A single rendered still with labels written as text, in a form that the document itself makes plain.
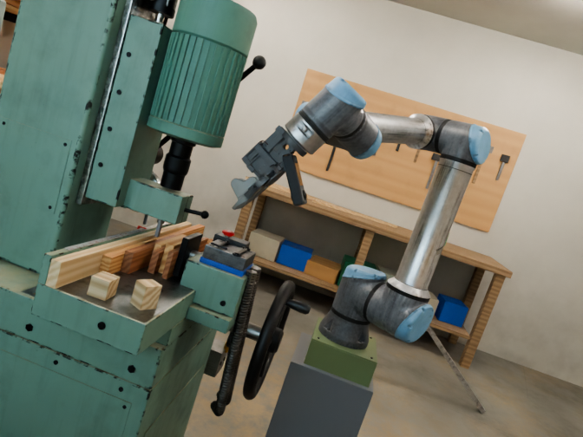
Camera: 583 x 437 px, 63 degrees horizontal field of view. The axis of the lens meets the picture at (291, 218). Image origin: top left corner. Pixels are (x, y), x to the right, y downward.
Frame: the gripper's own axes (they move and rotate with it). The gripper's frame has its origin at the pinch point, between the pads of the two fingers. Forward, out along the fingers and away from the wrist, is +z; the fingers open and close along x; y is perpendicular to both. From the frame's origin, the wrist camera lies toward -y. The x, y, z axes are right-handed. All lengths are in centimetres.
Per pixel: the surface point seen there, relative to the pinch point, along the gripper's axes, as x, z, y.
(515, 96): -337, -161, -43
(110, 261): 20.6, 21.6, 6.5
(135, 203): 2.9, 17.4, 16.9
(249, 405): -109, 90, -58
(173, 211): 2.8, 11.6, 9.3
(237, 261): 9.2, 5.7, -9.6
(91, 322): 33.5, 24.1, -2.1
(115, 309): 32.5, 19.8, -3.3
